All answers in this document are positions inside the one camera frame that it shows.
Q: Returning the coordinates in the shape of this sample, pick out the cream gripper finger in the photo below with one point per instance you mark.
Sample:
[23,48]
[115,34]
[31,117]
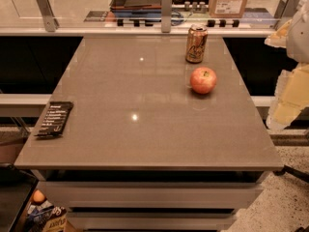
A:
[291,97]
[280,37]

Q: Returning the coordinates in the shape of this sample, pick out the red apple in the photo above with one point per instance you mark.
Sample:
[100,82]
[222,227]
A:
[203,80]

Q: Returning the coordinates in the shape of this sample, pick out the black rxbar chocolate bar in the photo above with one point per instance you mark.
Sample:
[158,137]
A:
[55,119]

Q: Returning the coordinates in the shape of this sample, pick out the cardboard box with label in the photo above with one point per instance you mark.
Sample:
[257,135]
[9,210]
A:
[227,8]

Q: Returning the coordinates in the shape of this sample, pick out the gold soda can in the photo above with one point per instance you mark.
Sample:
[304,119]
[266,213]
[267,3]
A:
[196,43]

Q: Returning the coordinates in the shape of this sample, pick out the stacked trays behind glass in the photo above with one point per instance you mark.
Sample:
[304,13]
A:
[138,2]

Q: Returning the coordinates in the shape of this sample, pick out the glass barrier panel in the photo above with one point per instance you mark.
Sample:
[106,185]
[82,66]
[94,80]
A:
[103,15]

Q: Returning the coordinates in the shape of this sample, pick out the upper white drawer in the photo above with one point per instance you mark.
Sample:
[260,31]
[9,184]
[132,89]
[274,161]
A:
[150,195]

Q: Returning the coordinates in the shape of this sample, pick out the white drawer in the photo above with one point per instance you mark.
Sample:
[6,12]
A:
[150,195]
[160,221]

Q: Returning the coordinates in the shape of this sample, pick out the lower white drawer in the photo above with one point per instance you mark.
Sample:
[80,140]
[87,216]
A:
[160,221]

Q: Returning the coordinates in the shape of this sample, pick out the orange fruit in bin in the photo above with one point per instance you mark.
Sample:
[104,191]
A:
[38,197]

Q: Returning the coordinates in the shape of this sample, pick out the snack bags in bin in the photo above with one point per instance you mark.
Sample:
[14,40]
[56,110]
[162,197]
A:
[45,218]

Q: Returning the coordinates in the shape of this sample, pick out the right metal glass bracket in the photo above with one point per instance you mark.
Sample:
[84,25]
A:
[286,10]

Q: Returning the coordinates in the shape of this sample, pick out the metal glass bracket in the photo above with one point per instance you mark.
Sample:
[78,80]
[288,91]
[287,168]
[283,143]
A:
[286,10]
[49,20]
[166,9]

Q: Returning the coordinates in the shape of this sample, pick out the middle metal glass bracket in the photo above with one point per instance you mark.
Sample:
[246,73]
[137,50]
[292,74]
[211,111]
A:
[166,9]

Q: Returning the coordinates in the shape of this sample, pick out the left metal glass bracket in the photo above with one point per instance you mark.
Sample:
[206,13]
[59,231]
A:
[49,20]

